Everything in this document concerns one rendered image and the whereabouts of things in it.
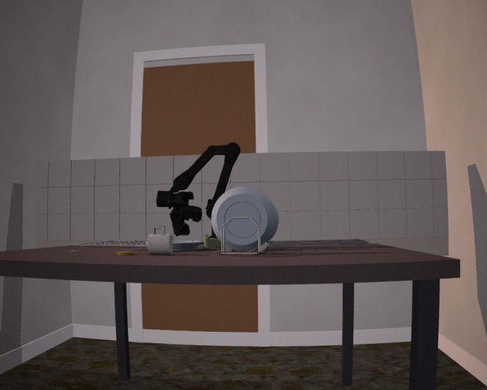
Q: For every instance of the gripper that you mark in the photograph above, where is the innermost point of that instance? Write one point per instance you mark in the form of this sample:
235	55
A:
178	216

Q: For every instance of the white tiled splashback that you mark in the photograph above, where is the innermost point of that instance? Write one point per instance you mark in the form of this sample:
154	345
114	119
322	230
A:
394	198

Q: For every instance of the grey mug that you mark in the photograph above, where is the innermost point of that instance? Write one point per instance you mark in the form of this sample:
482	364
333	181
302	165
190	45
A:
160	243

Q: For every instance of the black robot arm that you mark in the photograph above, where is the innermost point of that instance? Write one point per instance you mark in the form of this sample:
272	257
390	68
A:
182	181

